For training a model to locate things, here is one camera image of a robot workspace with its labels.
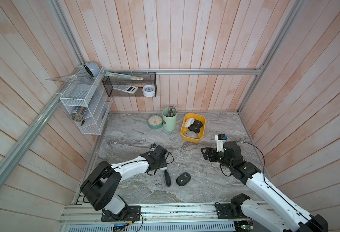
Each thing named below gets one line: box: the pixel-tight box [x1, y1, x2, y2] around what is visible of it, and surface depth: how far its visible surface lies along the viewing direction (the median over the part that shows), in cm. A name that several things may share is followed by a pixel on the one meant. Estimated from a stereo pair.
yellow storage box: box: [180, 113, 207, 144], surface depth 109 cm
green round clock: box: [147, 115, 164, 130], surface depth 113 cm
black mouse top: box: [187, 124, 201, 134], surface depth 109 cm
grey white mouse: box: [184, 130, 199, 139], surface depth 105 cm
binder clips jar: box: [70, 106, 85, 122], surface depth 78 cm
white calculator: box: [112, 84, 139, 94], surface depth 100 cm
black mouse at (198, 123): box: [193, 119, 203, 128], surface depth 112 cm
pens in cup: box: [168, 104, 177, 117], surface depth 101 cm
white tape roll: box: [141, 84, 156, 98], surface depth 97 cm
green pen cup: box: [162, 104, 178, 132], surface depth 104 cm
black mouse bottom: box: [175, 172, 192, 187], surface depth 85 cm
